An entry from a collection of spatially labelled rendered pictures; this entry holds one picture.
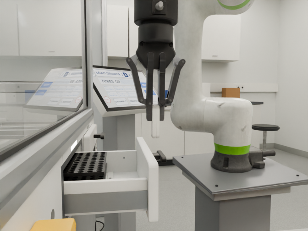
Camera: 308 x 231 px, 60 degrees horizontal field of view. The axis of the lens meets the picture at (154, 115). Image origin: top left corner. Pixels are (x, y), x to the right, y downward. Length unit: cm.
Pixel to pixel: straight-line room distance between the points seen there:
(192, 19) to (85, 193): 69
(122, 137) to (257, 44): 404
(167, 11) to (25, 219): 43
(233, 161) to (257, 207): 18
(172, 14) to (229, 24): 401
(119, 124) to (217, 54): 308
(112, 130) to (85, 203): 104
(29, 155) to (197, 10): 80
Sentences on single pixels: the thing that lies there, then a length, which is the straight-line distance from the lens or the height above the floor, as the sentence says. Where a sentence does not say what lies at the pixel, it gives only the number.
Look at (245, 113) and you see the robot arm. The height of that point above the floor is 98.
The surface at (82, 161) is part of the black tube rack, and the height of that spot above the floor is 90.
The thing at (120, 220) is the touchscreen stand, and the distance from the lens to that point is 168.
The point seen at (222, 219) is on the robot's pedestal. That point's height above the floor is 64.
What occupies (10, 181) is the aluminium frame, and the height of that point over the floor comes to 98.
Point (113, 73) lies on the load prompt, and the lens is 156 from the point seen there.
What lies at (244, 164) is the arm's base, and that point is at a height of 81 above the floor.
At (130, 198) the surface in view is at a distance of 51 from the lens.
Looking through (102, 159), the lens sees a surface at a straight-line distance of 64.
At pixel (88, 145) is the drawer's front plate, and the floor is 90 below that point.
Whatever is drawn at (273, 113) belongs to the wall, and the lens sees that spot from 541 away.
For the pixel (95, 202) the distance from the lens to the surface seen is 52.
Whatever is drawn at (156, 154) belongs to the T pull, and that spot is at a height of 91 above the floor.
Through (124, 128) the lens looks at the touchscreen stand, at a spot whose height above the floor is 84.
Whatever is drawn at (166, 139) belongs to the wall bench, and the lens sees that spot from 373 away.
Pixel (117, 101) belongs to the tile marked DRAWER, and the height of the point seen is 101.
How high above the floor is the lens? 106
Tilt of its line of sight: 5 degrees down
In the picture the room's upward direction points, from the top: straight up
